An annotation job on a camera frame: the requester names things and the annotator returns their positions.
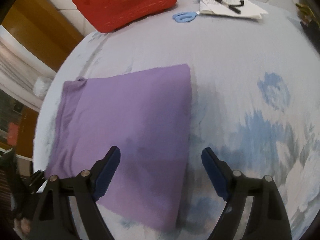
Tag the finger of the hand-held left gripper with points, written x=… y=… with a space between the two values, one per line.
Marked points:
x=37 y=180

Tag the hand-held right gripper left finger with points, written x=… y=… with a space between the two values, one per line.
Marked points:
x=107 y=172

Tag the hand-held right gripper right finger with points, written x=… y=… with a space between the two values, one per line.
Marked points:
x=213 y=173

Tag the purple shirt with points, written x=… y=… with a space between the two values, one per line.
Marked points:
x=130 y=115

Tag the person's left hand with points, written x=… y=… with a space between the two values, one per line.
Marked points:
x=23 y=226

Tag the white round object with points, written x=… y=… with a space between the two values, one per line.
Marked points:
x=42 y=86

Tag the pale blue floral tablecloth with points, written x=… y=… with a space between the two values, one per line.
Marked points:
x=250 y=80

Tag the brown wooden cabinet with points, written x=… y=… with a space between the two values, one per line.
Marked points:
x=37 y=25

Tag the white paper stack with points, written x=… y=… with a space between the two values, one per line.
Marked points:
x=247 y=11

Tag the black marker pen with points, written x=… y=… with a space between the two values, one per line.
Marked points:
x=228 y=5

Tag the red plastic carry case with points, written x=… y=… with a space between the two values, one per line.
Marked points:
x=125 y=2

